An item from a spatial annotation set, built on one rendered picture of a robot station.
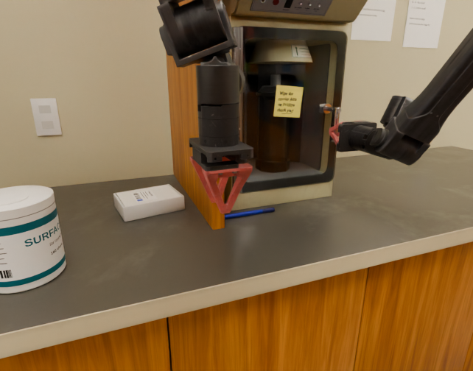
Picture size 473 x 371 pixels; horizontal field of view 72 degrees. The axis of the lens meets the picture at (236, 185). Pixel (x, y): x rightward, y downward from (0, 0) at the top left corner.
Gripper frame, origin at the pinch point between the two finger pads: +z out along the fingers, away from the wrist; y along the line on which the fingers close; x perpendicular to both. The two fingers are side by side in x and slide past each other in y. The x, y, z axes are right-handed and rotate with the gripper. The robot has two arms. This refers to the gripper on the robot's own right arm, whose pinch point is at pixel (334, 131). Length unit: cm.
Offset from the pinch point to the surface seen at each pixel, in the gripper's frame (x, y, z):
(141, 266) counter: 20, 52, -14
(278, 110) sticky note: -5.4, 14.6, 4.2
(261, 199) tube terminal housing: 18.7, 17.8, 5.0
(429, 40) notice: -28, -84, 49
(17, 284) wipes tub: 19, 72, -15
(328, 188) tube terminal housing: 17.9, -3.8, 5.1
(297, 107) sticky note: -5.8, 9.1, 4.1
